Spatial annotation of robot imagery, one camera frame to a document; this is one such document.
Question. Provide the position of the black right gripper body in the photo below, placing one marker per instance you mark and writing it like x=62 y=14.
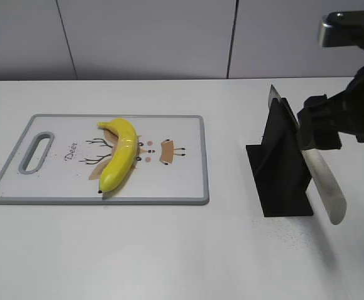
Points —
x=348 y=108

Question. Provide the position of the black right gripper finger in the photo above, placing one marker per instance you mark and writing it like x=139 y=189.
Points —
x=316 y=135
x=318 y=106

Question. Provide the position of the white-handled kitchen knife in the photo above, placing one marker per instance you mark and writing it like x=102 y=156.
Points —
x=327 y=186

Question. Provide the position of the yellow plastic banana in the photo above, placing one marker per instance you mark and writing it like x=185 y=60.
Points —
x=123 y=157

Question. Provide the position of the black knife stand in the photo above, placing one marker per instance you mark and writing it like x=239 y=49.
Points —
x=280 y=173

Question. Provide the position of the white grey-rimmed cutting board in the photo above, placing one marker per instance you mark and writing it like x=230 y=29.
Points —
x=59 y=158

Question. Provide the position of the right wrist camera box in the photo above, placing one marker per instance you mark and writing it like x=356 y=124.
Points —
x=341 y=29

